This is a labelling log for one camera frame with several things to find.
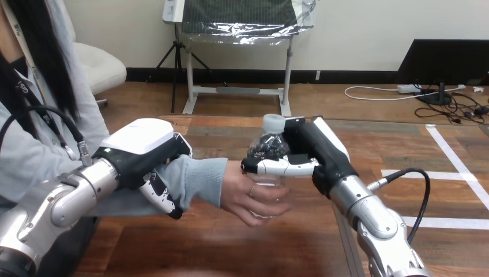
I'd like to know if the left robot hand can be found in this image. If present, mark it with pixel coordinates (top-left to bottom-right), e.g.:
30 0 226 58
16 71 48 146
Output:
92 118 193 220

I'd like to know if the person's hand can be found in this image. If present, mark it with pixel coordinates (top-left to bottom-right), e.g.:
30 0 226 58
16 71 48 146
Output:
220 160 292 228

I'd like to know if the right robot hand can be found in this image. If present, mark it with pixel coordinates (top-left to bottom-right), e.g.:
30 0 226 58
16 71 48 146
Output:
240 116 359 200

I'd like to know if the clear water bottle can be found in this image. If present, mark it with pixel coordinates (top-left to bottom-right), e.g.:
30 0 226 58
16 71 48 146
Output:
246 114 287 219

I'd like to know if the person's forearm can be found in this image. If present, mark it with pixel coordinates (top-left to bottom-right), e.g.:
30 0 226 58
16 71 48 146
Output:
88 154 229 218

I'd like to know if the person's body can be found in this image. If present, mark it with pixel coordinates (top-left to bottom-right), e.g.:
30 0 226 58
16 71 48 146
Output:
0 0 111 277

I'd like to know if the white cushioned chair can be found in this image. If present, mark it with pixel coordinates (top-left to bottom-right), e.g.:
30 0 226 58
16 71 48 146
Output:
57 0 127 108

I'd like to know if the black tripod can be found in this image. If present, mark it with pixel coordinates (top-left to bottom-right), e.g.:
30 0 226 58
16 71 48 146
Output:
146 23 228 114

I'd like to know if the white desk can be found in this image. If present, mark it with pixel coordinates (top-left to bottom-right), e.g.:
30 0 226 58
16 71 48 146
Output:
162 0 295 117

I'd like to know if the white power strip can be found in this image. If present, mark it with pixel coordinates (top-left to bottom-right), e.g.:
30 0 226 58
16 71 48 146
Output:
396 84 423 95

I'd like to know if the dark screen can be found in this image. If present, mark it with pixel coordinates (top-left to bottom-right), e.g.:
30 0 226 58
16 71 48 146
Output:
396 38 489 106

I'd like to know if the foil sheet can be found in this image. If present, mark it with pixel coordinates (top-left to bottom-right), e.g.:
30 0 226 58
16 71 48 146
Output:
180 0 318 46

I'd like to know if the black cable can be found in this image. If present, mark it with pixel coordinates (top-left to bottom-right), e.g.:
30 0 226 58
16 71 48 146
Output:
367 168 432 245
0 105 93 168

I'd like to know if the tangle of cables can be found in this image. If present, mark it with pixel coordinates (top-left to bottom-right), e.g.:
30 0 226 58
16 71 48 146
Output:
344 83 489 125

